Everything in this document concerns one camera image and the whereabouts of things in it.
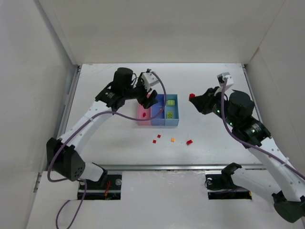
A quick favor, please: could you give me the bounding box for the green lego brick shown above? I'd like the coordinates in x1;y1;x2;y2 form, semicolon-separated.
166;100;175;106
166;111;173;119

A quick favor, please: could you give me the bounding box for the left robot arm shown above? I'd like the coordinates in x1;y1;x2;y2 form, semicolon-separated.
46;67;162;184

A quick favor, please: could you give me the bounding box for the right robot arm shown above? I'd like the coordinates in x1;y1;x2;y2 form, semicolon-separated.
189;87;305;223

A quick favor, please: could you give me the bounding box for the pink container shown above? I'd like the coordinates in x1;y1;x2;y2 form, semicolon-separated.
136;104;151;126

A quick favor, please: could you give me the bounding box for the light blue container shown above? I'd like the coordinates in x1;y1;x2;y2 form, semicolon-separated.
164;94;179;126

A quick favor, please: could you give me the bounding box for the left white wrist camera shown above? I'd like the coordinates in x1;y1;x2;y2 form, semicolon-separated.
142;69;159;91

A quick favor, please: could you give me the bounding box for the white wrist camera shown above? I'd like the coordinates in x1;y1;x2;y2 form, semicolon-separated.
217;72;234;92
142;69;159;91

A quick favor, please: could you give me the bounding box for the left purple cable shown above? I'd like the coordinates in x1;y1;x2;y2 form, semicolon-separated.
47;70;167;229

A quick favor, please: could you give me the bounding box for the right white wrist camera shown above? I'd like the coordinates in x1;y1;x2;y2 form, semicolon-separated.
217;72;234;92

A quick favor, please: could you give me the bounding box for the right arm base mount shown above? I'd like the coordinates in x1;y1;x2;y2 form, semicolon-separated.
204;163;252;200

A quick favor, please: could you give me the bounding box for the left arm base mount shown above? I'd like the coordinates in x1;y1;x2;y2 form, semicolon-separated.
84;170;122;200

